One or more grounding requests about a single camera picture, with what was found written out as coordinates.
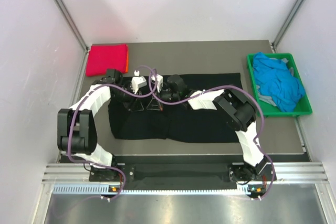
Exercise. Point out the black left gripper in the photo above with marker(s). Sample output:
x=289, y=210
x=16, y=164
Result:
x=134, y=102

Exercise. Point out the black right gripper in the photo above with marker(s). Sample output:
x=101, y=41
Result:
x=152, y=106

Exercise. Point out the black t-shirt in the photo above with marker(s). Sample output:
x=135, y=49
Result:
x=175, y=122

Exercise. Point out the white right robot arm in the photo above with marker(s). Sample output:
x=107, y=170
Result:
x=237, y=108

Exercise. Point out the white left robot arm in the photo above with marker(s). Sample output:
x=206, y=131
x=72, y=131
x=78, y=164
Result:
x=76, y=129

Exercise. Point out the folded orange t-shirt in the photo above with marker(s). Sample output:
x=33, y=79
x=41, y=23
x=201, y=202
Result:
x=127, y=60

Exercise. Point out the folded pink t-shirt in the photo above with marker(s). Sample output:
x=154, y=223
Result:
x=104, y=57

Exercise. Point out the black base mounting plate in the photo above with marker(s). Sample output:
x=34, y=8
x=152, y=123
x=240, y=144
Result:
x=218, y=172

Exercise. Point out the blue t-shirt in bin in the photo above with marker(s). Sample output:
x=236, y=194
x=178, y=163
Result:
x=278, y=85

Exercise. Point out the green plastic bin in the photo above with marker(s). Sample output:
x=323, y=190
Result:
x=277, y=85

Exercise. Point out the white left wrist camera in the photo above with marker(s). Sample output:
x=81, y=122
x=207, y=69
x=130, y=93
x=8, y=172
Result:
x=137, y=82

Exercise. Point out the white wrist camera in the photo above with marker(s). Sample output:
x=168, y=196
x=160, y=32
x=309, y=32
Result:
x=137, y=82
x=158, y=80

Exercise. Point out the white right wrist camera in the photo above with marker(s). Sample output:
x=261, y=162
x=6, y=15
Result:
x=158, y=80

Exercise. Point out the aluminium frame rail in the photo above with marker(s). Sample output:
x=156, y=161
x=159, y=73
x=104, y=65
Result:
x=288, y=173

